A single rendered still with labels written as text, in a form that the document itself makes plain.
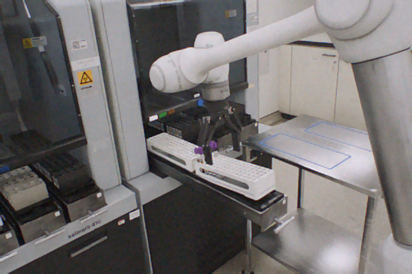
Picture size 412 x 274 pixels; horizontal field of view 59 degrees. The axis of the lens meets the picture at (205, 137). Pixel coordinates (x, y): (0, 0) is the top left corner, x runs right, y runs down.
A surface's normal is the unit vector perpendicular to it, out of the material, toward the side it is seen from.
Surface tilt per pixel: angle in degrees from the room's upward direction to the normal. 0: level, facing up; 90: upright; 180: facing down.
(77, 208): 90
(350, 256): 0
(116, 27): 90
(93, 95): 90
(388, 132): 89
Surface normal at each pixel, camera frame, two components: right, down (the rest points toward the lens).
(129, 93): 0.67, 0.26
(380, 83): -0.48, 0.30
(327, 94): -0.74, 0.31
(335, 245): -0.07, -0.91
